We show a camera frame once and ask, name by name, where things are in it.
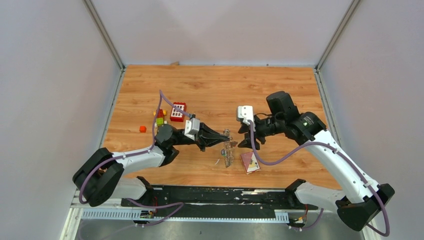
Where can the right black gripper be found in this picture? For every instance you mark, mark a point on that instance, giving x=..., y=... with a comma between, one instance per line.
x=257, y=145

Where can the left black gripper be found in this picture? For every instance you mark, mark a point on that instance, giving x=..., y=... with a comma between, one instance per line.
x=206, y=137

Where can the metal disc with keyrings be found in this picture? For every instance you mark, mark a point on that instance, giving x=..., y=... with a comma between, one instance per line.
x=229, y=146

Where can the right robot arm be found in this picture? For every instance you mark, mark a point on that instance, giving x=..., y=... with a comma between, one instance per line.
x=360, y=198

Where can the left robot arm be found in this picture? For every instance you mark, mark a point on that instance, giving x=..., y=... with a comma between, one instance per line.
x=102, y=176

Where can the playing card box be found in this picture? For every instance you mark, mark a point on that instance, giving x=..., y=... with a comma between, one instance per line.
x=249, y=162

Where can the red window brick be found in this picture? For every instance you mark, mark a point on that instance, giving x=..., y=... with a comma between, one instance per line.
x=177, y=116

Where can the toy brick car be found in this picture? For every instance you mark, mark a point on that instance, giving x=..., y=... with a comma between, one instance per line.
x=160, y=118

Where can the small orange cube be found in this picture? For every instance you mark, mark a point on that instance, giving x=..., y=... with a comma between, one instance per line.
x=142, y=129

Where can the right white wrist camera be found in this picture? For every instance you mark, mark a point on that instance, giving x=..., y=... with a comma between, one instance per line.
x=245, y=115

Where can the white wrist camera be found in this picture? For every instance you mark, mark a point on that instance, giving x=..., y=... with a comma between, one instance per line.
x=245, y=115
x=191, y=128

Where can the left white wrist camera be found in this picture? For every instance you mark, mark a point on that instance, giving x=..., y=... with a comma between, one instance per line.
x=191, y=128

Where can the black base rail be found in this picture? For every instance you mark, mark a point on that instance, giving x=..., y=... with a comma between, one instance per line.
x=224, y=202

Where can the white slotted cable duct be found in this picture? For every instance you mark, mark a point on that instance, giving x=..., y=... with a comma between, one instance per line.
x=280, y=217

